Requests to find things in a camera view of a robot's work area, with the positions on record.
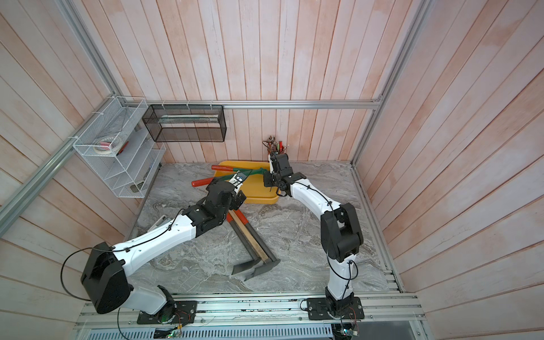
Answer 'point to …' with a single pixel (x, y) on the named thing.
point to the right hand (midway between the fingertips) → (267, 174)
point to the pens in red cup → (273, 146)
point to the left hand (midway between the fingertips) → (228, 186)
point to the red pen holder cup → (280, 147)
